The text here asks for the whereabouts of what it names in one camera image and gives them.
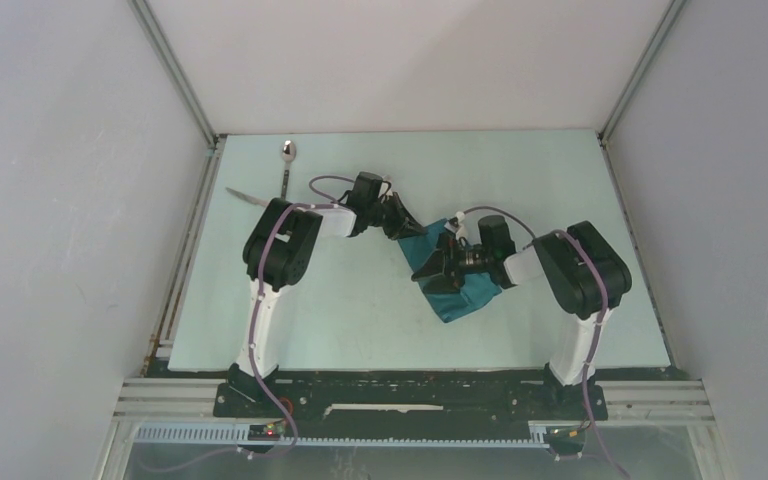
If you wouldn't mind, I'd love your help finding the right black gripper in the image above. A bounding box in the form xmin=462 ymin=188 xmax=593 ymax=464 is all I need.
xmin=411 ymin=231 xmax=493 ymax=295

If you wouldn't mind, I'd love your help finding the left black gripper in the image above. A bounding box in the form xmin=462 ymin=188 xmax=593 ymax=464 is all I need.
xmin=366 ymin=192 xmax=426 ymax=241

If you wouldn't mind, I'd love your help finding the teal cloth napkin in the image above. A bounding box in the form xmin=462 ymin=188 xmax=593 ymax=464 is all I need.
xmin=398 ymin=219 xmax=502 ymax=323

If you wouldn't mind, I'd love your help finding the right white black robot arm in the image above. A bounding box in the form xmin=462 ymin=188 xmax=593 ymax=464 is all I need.
xmin=411 ymin=215 xmax=632 ymax=418

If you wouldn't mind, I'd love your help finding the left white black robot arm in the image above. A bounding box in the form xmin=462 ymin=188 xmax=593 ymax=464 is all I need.
xmin=227 ymin=172 xmax=427 ymax=417

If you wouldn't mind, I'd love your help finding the silver spoon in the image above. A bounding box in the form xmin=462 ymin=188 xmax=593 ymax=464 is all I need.
xmin=280 ymin=140 xmax=297 ymax=199

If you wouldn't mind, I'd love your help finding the silver knife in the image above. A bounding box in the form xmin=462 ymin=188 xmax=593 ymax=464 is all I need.
xmin=225 ymin=187 xmax=269 ymax=207

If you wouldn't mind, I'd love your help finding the grey slotted cable duct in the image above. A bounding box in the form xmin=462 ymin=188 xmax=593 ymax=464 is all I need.
xmin=133 ymin=422 xmax=549 ymax=449

